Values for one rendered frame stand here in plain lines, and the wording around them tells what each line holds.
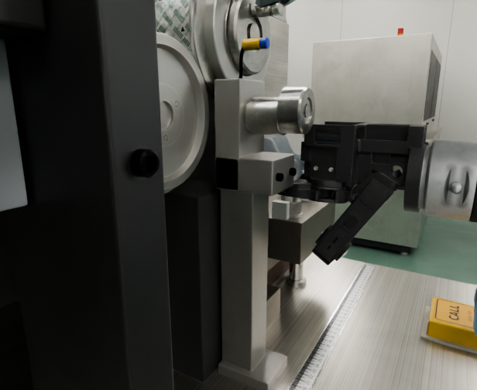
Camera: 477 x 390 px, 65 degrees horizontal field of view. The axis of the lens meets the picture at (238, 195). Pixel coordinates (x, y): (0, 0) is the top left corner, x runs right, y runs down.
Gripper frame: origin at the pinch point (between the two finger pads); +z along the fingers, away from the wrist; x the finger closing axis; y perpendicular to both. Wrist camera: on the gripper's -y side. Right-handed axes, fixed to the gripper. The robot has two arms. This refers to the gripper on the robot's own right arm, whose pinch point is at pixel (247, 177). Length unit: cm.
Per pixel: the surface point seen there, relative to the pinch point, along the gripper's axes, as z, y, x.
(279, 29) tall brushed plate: 30, 32, -76
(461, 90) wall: -20, 23, -444
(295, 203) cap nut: -4.3, -4.2, -6.0
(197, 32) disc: -2.1, 15.1, 12.9
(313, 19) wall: 150, 111, -444
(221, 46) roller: -3.1, 14.2, 10.8
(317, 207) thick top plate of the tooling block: -5.5, -6.2, -12.3
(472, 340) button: -27.0, -17.9, -6.5
